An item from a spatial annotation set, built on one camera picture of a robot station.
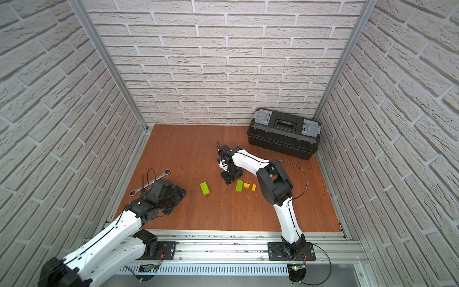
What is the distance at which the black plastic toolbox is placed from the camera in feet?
3.15

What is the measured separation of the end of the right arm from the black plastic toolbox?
263mm

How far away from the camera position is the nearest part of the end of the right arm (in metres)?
0.72
